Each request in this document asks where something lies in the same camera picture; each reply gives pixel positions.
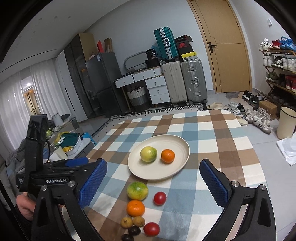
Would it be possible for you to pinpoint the green yellow citrus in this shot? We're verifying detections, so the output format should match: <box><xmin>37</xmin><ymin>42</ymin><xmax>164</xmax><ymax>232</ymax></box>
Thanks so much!
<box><xmin>126</xmin><ymin>182</ymin><xmax>149</xmax><ymax>201</ymax></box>

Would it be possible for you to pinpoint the yellow lime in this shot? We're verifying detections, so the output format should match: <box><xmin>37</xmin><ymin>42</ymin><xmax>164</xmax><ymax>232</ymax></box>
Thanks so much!
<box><xmin>140</xmin><ymin>146</ymin><xmax>158</xmax><ymax>163</ymax></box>

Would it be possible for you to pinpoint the pile of shoes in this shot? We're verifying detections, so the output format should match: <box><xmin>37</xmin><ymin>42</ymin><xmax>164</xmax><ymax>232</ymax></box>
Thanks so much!
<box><xmin>206</xmin><ymin>90</ymin><xmax>272</xmax><ymax>135</ymax></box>

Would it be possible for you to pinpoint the white curtain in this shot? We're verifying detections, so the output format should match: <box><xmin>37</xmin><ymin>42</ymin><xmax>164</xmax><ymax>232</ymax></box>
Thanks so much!
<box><xmin>0</xmin><ymin>62</ymin><xmax>60</xmax><ymax>149</ymax></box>

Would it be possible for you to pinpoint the orange mandarin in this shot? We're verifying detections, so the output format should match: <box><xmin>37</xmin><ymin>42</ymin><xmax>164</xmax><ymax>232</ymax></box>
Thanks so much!
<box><xmin>126</xmin><ymin>200</ymin><xmax>146</xmax><ymax>217</ymax></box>
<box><xmin>161</xmin><ymin>149</ymin><xmax>175</xmax><ymax>164</ymax></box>

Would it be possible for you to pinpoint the checkered blanket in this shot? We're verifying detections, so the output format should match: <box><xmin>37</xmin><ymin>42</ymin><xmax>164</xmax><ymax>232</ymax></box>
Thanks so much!
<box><xmin>69</xmin><ymin>109</ymin><xmax>270</xmax><ymax>241</ymax></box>

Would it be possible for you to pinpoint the white wardrobe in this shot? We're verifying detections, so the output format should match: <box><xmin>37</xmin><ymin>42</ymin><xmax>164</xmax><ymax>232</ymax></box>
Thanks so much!
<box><xmin>55</xmin><ymin>50</ymin><xmax>88</xmax><ymax>122</ymax></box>

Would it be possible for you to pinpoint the brown longan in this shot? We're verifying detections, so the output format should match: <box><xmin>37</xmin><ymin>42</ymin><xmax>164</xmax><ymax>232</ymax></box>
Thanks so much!
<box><xmin>133</xmin><ymin>216</ymin><xmax>146</xmax><ymax>227</ymax></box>
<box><xmin>121</xmin><ymin>216</ymin><xmax>134</xmax><ymax>229</ymax></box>

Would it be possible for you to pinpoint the dark glass cabinet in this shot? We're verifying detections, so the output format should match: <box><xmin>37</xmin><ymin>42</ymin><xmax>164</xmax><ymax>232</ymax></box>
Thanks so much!
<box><xmin>63</xmin><ymin>36</ymin><xmax>97</xmax><ymax>118</ymax></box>

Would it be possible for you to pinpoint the white plastic basket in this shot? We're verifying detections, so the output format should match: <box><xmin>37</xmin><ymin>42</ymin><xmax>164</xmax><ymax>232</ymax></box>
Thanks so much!
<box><xmin>61</xmin><ymin>137</ymin><xmax>90</xmax><ymax>159</ymax></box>

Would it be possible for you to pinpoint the row of sneakers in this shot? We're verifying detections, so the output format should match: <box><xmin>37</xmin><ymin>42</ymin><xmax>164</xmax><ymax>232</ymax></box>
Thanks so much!
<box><xmin>258</xmin><ymin>36</ymin><xmax>296</xmax><ymax>93</ymax></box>

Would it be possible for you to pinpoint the person's left hand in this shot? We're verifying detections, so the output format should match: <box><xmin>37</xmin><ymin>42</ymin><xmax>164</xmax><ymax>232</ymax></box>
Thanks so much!
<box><xmin>16</xmin><ymin>193</ymin><xmax>36</xmax><ymax>220</ymax></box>

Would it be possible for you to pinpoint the blue box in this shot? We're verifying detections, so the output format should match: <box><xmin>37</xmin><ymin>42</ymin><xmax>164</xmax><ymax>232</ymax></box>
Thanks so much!
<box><xmin>82</xmin><ymin>133</ymin><xmax>97</xmax><ymax>146</ymax></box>

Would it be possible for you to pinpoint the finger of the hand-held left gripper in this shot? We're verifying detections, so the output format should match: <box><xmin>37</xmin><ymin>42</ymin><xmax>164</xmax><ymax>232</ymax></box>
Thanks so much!
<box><xmin>43</xmin><ymin>162</ymin><xmax>93</xmax><ymax>178</ymax></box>
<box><xmin>50</xmin><ymin>157</ymin><xmax>89</xmax><ymax>168</ymax></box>

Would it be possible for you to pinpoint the silver suitcase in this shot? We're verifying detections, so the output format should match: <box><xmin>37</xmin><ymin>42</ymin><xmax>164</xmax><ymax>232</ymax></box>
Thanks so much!
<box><xmin>180</xmin><ymin>59</ymin><xmax>208</xmax><ymax>105</ymax></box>

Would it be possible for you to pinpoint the black printed box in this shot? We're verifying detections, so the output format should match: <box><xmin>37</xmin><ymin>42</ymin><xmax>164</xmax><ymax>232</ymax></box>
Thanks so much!
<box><xmin>146</xmin><ymin>49</ymin><xmax>160</xmax><ymax>61</ymax></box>

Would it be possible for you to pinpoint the beige suitcase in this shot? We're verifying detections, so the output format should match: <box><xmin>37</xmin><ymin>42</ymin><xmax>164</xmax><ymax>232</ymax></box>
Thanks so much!
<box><xmin>160</xmin><ymin>61</ymin><xmax>188</xmax><ymax>107</ymax></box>

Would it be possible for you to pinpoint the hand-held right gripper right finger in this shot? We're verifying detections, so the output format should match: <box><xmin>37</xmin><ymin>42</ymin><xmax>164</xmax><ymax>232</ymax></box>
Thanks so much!
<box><xmin>199</xmin><ymin>159</ymin><xmax>277</xmax><ymax>241</ymax></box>

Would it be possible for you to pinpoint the green yellow bag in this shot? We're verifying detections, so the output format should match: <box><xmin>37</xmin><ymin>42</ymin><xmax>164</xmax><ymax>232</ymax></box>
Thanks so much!
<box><xmin>55</xmin><ymin>131</ymin><xmax>80</xmax><ymax>149</ymax></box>

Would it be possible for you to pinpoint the wooden shoe rack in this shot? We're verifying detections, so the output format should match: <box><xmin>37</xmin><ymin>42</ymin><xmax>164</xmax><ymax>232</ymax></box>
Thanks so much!
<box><xmin>258</xmin><ymin>36</ymin><xmax>296</xmax><ymax>105</ymax></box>

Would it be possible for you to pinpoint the wooden door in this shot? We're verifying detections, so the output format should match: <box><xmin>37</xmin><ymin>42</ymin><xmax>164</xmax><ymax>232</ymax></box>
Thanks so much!
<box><xmin>187</xmin><ymin>0</ymin><xmax>252</xmax><ymax>93</ymax></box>

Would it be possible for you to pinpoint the red tomato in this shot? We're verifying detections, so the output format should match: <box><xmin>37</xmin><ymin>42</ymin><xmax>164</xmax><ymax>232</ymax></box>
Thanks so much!
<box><xmin>154</xmin><ymin>192</ymin><xmax>167</xmax><ymax>206</ymax></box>
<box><xmin>144</xmin><ymin>222</ymin><xmax>160</xmax><ymax>237</ymax></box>

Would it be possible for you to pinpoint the white plastic bag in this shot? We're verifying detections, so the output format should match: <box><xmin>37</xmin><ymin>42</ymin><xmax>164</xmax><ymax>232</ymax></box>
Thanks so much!
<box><xmin>276</xmin><ymin>137</ymin><xmax>296</xmax><ymax>166</ymax></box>

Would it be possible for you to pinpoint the small cardboard box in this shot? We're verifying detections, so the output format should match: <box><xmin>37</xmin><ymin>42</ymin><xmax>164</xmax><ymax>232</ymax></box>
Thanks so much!
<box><xmin>259</xmin><ymin>100</ymin><xmax>278</xmax><ymax>121</ymax></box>

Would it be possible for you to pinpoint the grey white laundry basket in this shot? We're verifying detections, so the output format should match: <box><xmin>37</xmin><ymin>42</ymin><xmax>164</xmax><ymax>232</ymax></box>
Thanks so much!
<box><xmin>126</xmin><ymin>86</ymin><xmax>151</xmax><ymax>112</ymax></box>

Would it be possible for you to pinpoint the large cardboard box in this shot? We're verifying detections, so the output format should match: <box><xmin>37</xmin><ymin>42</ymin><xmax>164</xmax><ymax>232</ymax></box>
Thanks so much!
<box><xmin>77</xmin><ymin>33</ymin><xmax>97</xmax><ymax>62</ymax></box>

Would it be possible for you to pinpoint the black white patterned rug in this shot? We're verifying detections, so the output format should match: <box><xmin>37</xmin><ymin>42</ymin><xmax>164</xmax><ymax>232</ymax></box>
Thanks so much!
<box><xmin>91</xmin><ymin>103</ymin><xmax>208</xmax><ymax>139</ymax></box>

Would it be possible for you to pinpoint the cream round plate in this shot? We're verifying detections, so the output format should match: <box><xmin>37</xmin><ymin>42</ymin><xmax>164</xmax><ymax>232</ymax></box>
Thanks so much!
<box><xmin>128</xmin><ymin>135</ymin><xmax>190</xmax><ymax>181</ymax></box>

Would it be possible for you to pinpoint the grey refrigerator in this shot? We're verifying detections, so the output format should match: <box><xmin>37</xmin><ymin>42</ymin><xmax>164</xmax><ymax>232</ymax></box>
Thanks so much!
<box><xmin>85</xmin><ymin>52</ymin><xmax>129</xmax><ymax>117</ymax></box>

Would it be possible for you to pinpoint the cream bin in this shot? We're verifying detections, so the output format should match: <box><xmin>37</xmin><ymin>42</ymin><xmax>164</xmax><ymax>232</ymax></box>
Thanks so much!
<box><xmin>277</xmin><ymin>106</ymin><xmax>296</xmax><ymax>140</ymax></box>

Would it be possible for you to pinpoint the teal suitcase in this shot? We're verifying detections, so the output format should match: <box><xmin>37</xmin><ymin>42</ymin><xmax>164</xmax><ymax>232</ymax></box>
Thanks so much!
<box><xmin>154</xmin><ymin>27</ymin><xmax>180</xmax><ymax>62</ymax></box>

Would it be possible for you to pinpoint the white drawer desk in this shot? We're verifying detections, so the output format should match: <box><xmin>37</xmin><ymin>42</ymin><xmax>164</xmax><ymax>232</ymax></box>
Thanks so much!
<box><xmin>114</xmin><ymin>67</ymin><xmax>171</xmax><ymax>108</ymax></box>

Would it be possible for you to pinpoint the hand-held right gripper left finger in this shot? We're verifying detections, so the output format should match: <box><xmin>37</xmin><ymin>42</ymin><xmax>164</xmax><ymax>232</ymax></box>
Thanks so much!
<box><xmin>31</xmin><ymin>158</ymin><xmax>108</xmax><ymax>241</ymax></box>

